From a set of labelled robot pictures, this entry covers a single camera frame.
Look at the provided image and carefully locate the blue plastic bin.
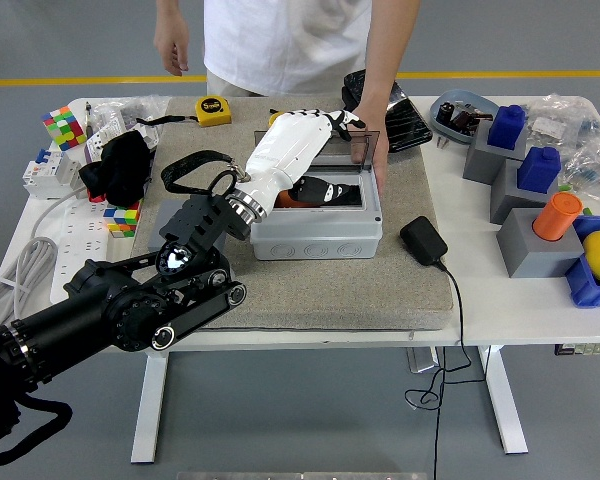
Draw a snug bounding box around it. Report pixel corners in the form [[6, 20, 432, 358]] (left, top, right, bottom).
[[565, 215, 600, 310]]

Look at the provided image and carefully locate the large pastel puzzle cube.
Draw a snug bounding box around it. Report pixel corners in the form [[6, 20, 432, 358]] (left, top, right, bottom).
[[41, 105, 90, 151]]

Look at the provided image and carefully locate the brown cylinder capacitor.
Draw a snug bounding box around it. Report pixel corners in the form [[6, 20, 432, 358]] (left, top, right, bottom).
[[452, 110, 481, 139]]

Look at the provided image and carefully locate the light blue oval dish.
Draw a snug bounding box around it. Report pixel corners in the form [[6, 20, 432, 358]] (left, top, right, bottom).
[[430, 88, 500, 146]]

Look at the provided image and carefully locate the black cloth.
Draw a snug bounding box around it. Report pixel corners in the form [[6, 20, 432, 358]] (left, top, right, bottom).
[[78, 131, 154, 207]]

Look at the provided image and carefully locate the blue plastic block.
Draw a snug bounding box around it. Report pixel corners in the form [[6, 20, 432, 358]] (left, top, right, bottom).
[[487, 104, 527, 150], [516, 146, 563, 195]]

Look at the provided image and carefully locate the person's right hand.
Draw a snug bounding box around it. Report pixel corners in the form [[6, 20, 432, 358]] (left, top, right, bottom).
[[153, 24, 191, 77]]

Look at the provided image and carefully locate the silver box under table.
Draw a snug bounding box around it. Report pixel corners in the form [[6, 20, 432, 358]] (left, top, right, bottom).
[[406, 345, 440, 374]]

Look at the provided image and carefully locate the glossy black case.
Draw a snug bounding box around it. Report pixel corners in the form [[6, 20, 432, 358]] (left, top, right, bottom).
[[341, 68, 434, 155]]

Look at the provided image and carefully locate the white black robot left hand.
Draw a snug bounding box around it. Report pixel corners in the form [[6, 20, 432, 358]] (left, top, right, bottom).
[[232, 108, 367, 215]]

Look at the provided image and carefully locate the grey square holder block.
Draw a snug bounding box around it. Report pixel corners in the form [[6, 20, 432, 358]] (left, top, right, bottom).
[[462, 119, 529, 187], [146, 198, 229, 256], [496, 207, 586, 280], [489, 157, 561, 225]]

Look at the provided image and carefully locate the person's left hand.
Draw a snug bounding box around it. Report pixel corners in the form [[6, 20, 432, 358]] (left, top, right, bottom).
[[350, 102, 396, 197]]

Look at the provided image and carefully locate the grey electrical junction box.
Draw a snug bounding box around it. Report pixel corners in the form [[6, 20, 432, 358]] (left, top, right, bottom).
[[250, 164, 384, 261]]

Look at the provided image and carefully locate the white circuit breaker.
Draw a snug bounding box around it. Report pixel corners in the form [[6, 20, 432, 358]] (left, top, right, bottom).
[[22, 147, 89, 201]]

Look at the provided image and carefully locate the black power adapter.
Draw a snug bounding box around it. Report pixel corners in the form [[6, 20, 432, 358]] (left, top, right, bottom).
[[399, 215, 450, 267]]

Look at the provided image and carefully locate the small bright puzzle cube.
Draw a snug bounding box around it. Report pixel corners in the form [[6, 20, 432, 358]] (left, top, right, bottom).
[[102, 198, 144, 239]]

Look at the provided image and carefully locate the grey-brown mat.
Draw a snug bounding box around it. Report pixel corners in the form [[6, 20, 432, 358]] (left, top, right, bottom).
[[118, 96, 455, 332]]

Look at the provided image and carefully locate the white power strip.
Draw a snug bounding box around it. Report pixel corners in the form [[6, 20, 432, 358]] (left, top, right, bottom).
[[49, 198, 112, 304]]

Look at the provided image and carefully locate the white table leg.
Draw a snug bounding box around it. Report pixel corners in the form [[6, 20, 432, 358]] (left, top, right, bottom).
[[477, 344, 530, 455], [130, 351, 170, 464]]

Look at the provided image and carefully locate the black adapter cord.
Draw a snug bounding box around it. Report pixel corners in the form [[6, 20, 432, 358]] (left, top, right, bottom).
[[404, 260, 487, 480]]

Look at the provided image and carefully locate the white wall socket panel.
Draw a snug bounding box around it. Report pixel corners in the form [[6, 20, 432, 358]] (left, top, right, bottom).
[[84, 132, 107, 164]]

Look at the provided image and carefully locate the yellow tape measure black strap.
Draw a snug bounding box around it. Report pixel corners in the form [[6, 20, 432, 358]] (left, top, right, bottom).
[[135, 94, 234, 128]]

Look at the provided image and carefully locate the clear plastic parts bag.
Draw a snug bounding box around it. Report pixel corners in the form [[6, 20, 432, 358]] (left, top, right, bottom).
[[559, 130, 600, 202], [522, 93, 600, 151], [92, 94, 174, 151]]

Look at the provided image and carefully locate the person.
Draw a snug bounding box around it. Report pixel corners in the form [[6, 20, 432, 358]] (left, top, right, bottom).
[[202, 0, 374, 99]]

